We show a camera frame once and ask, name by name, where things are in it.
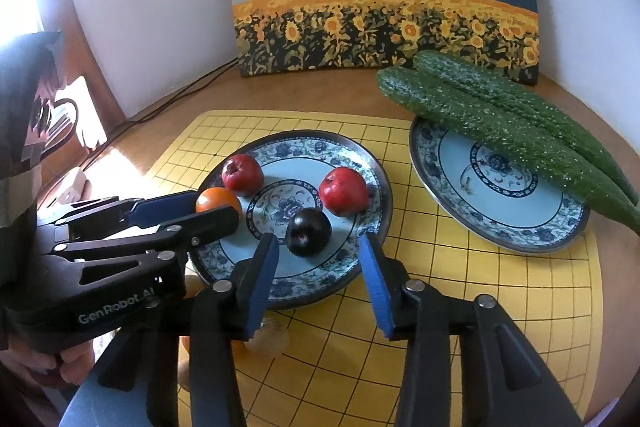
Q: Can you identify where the small red apple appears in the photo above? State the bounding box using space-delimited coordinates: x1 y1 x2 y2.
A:
318 166 371 218
221 154 265 196

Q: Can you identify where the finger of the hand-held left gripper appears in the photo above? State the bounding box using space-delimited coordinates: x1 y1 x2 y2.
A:
37 190 202 239
42 205 242 269

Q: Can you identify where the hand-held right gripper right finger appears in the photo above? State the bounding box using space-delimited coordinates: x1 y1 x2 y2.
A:
359 232 586 427

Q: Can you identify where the dark purple plum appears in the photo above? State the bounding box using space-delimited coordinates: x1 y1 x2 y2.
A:
285 208 333 258

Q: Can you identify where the white power adapter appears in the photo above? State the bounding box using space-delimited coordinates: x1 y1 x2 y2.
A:
57 167 87 204

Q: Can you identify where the blue cloth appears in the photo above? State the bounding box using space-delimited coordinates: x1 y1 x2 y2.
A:
59 357 151 427

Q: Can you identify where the person's left hand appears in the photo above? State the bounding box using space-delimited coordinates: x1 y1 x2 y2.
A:
20 343 97 391

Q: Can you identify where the person's printed dark shirt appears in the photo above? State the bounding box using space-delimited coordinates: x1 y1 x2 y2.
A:
0 32 109 258

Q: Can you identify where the small orange tomato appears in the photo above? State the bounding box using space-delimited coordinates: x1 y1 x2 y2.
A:
195 187 244 221

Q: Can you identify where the blue floral plate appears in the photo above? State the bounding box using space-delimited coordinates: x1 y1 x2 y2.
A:
189 130 394 312
409 116 591 256

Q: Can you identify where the black cable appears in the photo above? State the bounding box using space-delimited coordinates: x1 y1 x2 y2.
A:
80 58 241 170

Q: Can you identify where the green cucumber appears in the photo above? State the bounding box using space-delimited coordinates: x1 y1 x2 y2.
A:
413 50 640 208
376 67 640 236

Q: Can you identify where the yellow grid mat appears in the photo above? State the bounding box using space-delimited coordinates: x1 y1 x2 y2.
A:
97 109 604 427

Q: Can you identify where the pale yellow fruit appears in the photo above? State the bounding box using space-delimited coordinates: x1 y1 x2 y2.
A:
247 317 291 358

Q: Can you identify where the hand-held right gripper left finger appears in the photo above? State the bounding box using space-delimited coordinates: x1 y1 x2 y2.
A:
97 233 280 427

